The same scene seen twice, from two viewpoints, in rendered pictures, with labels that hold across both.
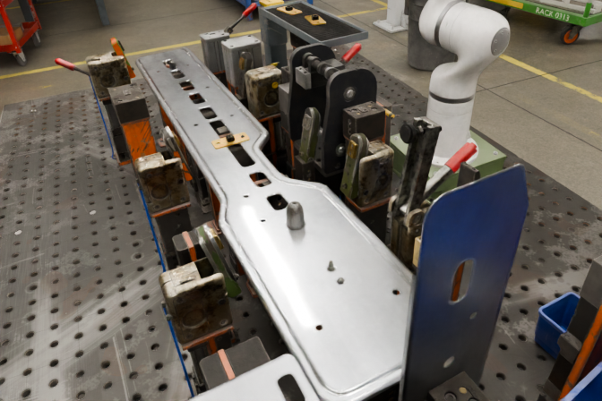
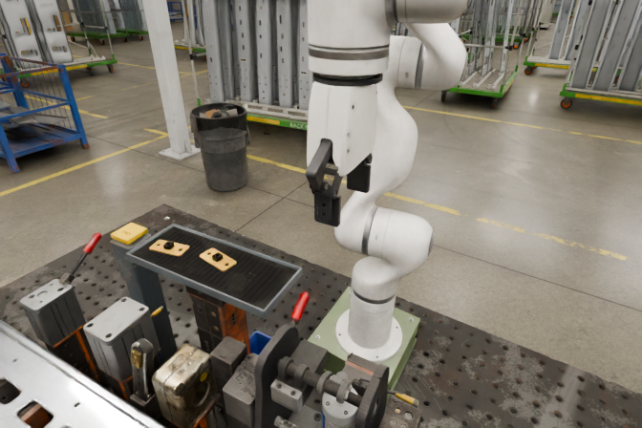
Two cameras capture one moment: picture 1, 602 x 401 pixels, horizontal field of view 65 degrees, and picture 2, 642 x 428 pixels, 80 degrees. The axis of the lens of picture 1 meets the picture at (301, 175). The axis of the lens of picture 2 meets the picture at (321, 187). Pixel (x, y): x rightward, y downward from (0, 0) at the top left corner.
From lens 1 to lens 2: 0.68 m
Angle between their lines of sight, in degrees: 33
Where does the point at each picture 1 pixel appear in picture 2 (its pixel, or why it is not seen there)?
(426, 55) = (225, 179)
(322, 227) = not seen: outside the picture
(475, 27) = (411, 239)
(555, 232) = (493, 382)
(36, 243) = not seen: outside the picture
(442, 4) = (363, 215)
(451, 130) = (385, 323)
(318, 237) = not seen: outside the picture
